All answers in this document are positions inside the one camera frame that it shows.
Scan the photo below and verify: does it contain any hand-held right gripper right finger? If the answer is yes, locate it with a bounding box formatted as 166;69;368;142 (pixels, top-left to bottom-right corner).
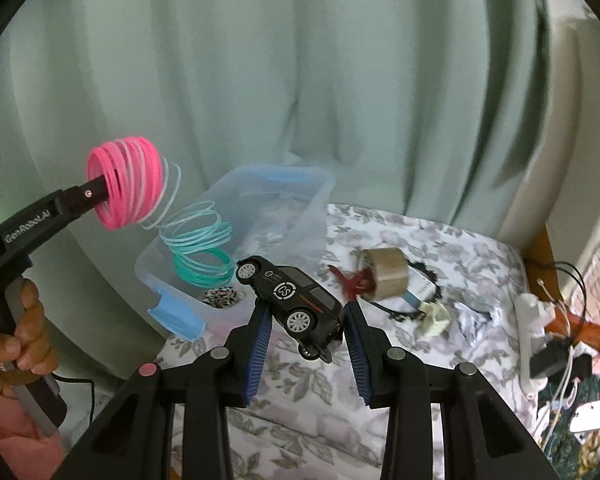
344;302;537;480

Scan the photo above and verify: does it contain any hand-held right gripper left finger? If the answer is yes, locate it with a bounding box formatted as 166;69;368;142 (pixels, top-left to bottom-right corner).
62;304;274;480

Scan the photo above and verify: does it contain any pink and teal spring toy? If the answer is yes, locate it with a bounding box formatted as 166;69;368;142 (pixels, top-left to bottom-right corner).
85;136;236;287

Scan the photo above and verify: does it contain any black toy car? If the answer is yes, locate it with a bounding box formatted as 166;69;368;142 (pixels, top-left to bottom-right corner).
236;256;344;362

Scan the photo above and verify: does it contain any black white spotted scrunchie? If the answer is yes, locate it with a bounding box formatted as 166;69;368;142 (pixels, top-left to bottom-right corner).
200;287;244;309

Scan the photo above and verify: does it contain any dark red hair claw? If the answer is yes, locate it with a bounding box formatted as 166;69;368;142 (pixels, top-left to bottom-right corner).
327;265;376;301

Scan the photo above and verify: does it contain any beige hair claw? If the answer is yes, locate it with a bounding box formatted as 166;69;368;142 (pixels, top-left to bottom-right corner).
417;302;451;339

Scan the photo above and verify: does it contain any small blue white box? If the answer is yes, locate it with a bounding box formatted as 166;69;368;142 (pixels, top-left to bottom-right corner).
402;277;439;311

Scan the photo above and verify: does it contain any brown packing tape roll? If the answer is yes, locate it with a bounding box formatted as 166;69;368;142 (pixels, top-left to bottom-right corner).
356;247;411;304

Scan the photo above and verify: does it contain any white paper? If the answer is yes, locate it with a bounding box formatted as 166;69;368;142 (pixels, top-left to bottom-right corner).
452;300;501;346

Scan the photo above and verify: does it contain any clear plastic container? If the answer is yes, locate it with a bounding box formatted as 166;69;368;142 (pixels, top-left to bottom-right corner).
134;164;336;344

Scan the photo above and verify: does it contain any person's left hand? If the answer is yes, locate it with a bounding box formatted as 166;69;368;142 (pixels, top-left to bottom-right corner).
0;279;60;401

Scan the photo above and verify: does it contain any floral bedsheet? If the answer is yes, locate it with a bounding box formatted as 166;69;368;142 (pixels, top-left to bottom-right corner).
155;202;547;480

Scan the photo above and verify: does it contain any white power strip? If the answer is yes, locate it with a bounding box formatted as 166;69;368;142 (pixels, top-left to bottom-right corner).
514;292;564;396

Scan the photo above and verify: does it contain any black power adapter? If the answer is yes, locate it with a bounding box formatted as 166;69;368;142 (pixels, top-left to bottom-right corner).
530;337;574;379

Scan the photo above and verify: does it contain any white charger plug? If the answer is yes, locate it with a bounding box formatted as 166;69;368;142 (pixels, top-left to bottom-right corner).
540;300;564;326

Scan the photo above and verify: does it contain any pale green curtain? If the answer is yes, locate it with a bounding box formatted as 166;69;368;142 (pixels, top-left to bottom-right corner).
0;0;557;361

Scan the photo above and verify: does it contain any smartphone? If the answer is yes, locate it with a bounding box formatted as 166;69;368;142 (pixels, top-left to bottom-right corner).
569;400;600;434

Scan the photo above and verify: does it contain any green floral blanket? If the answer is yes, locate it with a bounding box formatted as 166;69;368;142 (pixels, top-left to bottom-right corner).
535;360;600;480

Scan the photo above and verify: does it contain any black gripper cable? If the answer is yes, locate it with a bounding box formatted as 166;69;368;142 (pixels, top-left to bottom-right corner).
52;372;99;411

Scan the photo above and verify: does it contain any white cable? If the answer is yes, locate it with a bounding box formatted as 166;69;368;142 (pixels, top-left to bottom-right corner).
545;345;581;431

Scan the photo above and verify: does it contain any black cable loop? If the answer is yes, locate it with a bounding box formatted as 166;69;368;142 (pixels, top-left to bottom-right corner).
550;260;589;311

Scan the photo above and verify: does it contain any wooden bed frame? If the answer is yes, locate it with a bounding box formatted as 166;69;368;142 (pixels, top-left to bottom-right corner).
522;225;600;356

